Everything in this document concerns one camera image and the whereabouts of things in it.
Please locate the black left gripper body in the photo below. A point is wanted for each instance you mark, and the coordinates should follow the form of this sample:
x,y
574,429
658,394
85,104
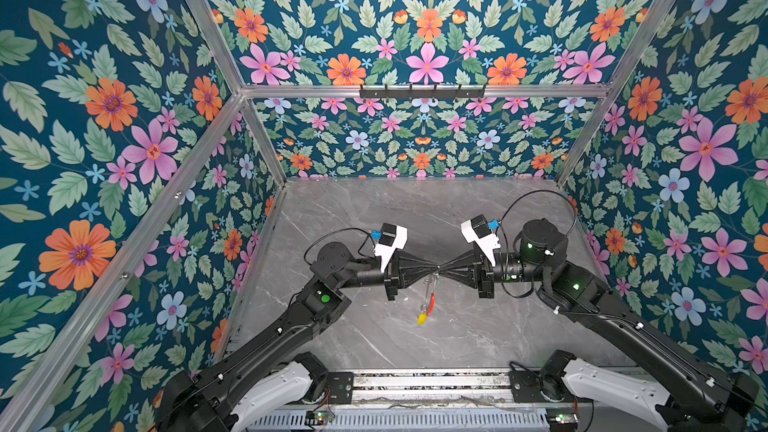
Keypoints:
x,y
391,279

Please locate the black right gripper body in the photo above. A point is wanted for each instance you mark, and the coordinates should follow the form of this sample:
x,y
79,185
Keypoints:
x,y
486,276

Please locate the silver keyring with red grip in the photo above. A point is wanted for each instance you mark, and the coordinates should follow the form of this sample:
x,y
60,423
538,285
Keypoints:
x,y
431,283

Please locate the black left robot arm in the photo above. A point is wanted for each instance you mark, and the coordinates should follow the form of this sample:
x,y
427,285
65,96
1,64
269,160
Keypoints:
x,y
269,370

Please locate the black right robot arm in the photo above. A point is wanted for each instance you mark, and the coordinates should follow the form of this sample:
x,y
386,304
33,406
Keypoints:
x,y
684,392

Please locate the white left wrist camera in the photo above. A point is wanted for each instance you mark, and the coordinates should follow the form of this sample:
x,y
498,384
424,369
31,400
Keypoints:
x,y
387,240

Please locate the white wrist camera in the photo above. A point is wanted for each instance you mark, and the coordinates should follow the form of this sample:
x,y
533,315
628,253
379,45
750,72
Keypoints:
x,y
387,240
482,233

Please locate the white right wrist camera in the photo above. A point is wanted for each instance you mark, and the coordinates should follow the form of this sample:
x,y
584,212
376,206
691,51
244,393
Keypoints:
x,y
482,233

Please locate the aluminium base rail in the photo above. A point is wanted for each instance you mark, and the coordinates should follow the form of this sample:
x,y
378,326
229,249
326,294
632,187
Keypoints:
x,y
444,387

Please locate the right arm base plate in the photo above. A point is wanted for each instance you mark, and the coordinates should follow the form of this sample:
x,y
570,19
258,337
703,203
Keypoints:
x,y
528,387

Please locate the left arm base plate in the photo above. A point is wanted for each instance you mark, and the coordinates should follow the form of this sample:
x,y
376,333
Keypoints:
x,y
332,388

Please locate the white vented cable duct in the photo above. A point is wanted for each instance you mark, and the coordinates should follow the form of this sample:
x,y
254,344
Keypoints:
x,y
402,420

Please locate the black wall hook rack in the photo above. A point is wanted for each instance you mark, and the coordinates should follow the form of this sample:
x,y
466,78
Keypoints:
x,y
407,92

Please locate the aluminium frame bars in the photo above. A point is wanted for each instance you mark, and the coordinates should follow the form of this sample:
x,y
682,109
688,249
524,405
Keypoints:
x,y
102,101

